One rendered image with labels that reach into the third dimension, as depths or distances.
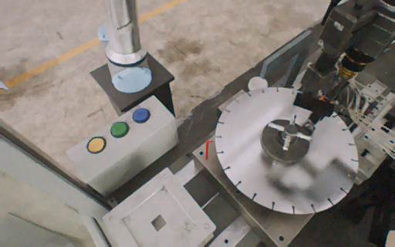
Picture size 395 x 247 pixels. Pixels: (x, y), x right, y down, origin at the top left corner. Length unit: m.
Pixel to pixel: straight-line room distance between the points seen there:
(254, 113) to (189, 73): 1.42
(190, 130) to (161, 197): 0.31
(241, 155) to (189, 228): 0.20
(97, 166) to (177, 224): 0.25
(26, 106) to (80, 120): 0.47
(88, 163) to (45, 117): 1.43
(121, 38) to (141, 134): 0.26
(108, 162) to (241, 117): 0.36
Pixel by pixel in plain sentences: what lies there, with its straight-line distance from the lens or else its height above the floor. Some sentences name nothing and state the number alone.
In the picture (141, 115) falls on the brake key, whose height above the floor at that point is 0.91.
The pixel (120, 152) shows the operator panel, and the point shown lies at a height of 0.90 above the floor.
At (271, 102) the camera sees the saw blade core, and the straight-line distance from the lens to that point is 0.67.
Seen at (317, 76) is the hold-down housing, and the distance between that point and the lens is 0.52.
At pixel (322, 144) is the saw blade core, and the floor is 0.95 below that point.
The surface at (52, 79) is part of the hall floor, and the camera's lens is 2.32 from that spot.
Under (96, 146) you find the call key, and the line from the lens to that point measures 0.69.
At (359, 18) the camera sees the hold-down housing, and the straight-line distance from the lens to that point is 0.44.
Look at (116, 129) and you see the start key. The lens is 0.69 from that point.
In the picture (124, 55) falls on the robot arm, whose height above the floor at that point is 1.00.
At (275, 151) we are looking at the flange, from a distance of 0.59.
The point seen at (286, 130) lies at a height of 1.00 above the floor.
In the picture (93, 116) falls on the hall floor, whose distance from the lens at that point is 1.93.
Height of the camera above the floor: 1.47
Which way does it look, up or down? 57 degrees down
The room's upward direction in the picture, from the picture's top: 2 degrees counter-clockwise
